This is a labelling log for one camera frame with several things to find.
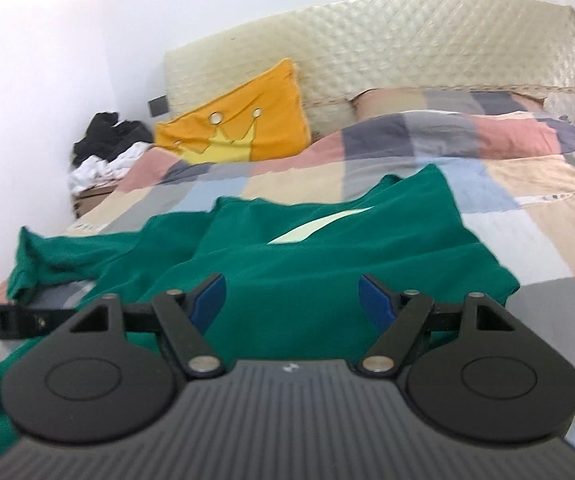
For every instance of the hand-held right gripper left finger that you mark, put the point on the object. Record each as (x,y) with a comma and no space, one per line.
(210,300)

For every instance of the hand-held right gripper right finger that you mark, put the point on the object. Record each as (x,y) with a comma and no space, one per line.
(375,300)

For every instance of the green sweatshirt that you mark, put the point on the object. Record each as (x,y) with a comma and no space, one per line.
(292,280)

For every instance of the pile of black and white clothes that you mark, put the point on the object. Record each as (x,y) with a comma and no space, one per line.
(112,145)

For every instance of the checkered patchwork duvet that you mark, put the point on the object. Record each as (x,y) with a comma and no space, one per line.
(517,230)

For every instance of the yellow crown pillow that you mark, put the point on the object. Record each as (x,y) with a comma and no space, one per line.
(262,110)

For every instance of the checkered pillow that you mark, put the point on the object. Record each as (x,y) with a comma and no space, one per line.
(442,102)

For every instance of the cream quilted headboard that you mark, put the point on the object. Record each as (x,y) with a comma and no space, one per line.
(417,45)

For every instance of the floral pillow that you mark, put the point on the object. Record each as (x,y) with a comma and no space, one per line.
(565,107)

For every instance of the dark wall switch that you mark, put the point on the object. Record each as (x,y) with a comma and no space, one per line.
(158,106)

